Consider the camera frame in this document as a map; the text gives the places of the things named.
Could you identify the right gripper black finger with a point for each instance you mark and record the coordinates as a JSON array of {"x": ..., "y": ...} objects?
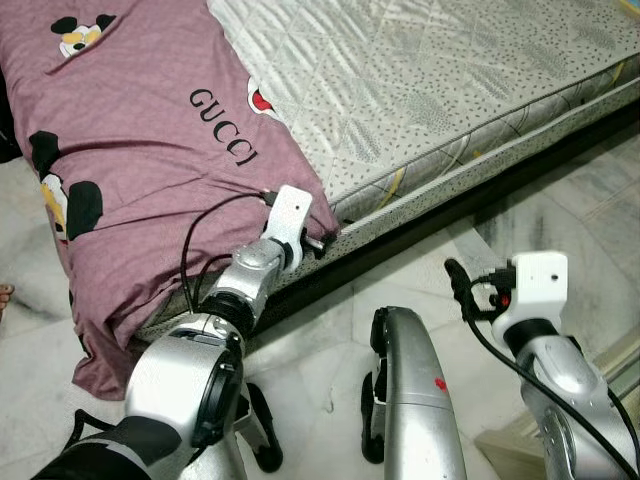
[{"x": 460, "y": 282}]

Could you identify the white quilted mattress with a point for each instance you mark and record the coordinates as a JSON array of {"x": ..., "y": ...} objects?
[{"x": 450, "y": 80}]

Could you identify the silver left robot leg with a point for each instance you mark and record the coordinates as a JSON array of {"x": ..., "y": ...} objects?
[{"x": 262, "y": 430}]

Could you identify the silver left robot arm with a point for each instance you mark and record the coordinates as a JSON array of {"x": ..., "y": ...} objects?
[{"x": 170, "y": 380}]

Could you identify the dark bed frame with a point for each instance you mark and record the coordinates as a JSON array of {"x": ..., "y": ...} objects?
[{"x": 480, "y": 195}]

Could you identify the silver right robot leg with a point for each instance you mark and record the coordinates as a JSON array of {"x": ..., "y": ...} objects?
[{"x": 415, "y": 400}]

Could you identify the silver robot leg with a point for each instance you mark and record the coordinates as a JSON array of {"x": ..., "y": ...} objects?
[
  {"x": 415, "y": 400},
  {"x": 262, "y": 430}
]

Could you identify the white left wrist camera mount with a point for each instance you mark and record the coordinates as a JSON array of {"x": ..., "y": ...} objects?
[{"x": 290, "y": 215}]

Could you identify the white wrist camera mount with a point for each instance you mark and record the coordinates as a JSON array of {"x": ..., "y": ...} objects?
[
  {"x": 535, "y": 285},
  {"x": 290, "y": 215}
]

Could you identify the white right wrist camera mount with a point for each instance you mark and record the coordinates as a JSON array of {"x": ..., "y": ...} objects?
[{"x": 535, "y": 285}]

